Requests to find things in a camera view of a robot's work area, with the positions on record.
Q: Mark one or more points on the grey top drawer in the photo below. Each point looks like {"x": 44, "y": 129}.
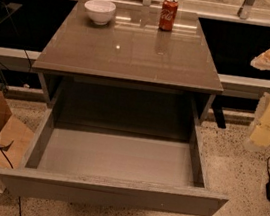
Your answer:
{"x": 117, "y": 147}

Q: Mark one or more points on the grey drawer cabinet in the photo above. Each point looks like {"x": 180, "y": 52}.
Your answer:
{"x": 132, "y": 48}

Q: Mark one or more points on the red cola can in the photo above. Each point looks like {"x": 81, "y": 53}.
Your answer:
{"x": 168, "y": 14}

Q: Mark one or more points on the white ceramic bowl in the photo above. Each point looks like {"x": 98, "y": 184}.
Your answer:
{"x": 100, "y": 11}

